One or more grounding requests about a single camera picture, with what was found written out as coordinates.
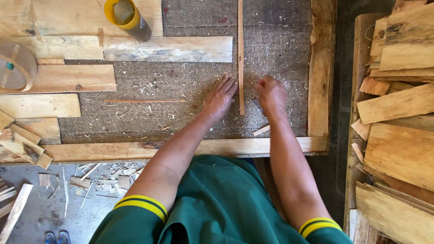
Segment person's right hand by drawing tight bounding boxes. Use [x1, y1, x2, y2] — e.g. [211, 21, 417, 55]
[253, 75, 288, 120]

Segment person's left hand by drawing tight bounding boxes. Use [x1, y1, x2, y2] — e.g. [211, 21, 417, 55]
[201, 75, 239, 123]

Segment long thin wooden strip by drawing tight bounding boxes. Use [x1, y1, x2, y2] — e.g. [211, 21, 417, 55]
[237, 0, 245, 116]

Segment small wooden offcut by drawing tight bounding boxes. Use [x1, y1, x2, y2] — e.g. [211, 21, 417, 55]
[252, 125, 271, 137]

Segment pale long wooden plank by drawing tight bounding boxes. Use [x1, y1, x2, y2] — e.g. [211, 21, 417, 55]
[103, 36, 234, 63]

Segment thin wooden sliver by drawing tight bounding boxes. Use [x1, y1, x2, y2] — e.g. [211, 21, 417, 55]
[104, 99, 186, 103]

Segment green shirt yellow trim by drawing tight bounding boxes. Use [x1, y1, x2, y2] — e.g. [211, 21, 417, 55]
[88, 155, 354, 244]

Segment heap of wooden boards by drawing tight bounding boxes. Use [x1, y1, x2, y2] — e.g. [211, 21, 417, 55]
[343, 0, 434, 244]

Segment yellow-capped cylindrical bottle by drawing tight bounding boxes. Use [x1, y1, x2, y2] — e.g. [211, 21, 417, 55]
[104, 0, 152, 43]

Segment heap of wood offcuts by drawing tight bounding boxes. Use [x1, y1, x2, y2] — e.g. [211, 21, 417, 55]
[37, 162, 147, 218]

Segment wooden plank with knot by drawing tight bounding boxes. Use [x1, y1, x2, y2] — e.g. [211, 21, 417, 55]
[0, 64, 118, 95]

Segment narrow wooden plank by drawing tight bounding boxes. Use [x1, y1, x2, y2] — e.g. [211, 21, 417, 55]
[0, 36, 104, 60]

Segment wide wooden board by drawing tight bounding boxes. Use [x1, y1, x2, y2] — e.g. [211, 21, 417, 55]
[0, 0, 164, 37]

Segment small square wooden plank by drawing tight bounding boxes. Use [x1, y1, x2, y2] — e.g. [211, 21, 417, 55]
[13, 117, 62, 145]

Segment short pale wooden plank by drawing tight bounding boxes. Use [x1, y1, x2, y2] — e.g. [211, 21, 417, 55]
[0, 94, 81, 119]

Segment pile of wooden scrap pieces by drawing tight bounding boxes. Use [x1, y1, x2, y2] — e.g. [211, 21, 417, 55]
[0, 111, 54, 170]

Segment round beige disc teal knob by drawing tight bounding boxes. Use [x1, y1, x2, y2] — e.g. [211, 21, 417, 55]
[0, 42, 38, 92]

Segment blue sandals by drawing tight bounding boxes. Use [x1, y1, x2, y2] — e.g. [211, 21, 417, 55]
[44, 230, 72, 244]

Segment pale wooden slat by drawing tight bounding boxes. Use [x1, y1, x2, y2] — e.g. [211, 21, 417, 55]
[0, 183, 34, 244]

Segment wooden workbench frame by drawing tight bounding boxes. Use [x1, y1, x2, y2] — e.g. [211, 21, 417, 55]
[0, 0, 337, 164]

